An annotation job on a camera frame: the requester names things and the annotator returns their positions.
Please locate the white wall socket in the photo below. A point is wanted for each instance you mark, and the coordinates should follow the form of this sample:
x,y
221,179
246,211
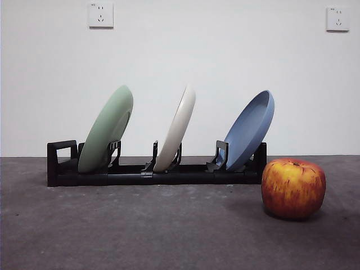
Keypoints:
x,y
101,15
338,19

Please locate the cream white plate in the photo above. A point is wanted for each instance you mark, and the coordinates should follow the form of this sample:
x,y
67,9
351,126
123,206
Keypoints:
x,y
177,132

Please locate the black plate rack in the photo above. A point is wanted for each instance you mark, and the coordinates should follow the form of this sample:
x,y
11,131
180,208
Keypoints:
x,y
126,179

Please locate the blue plate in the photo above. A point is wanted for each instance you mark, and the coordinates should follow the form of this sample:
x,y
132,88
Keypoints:
x,y
247,135

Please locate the green plate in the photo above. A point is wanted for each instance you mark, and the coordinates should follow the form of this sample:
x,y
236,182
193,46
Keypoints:
x,y
104,126

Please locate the red yellow apple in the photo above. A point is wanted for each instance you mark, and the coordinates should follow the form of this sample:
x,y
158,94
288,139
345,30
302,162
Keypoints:
x,y
294,188

